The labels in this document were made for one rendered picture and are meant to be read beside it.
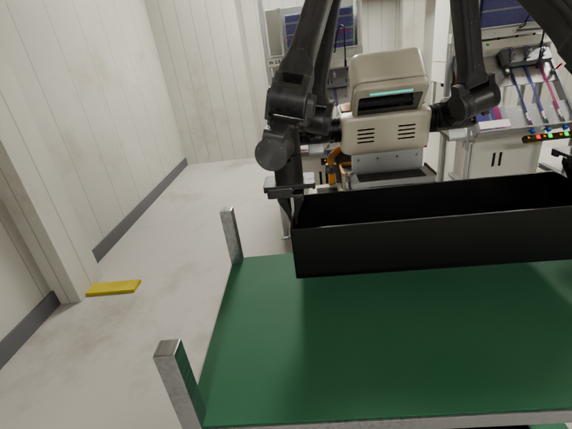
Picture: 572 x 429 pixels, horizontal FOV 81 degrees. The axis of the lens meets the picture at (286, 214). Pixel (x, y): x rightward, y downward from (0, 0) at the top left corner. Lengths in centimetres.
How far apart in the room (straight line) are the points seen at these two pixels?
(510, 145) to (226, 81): 355
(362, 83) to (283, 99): 44
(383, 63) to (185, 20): 434
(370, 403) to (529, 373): 24
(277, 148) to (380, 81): 54
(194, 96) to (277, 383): 487
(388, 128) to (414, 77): 16
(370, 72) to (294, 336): 73
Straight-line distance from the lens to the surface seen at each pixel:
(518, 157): 345
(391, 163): 113
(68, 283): 280
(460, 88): 105
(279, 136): 55
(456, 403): 60
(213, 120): 525
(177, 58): 527
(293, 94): 61
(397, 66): 106
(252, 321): 71
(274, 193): 66
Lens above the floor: 142
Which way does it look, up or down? 26 degrees down
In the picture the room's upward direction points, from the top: 8 degrees counter-clockwise
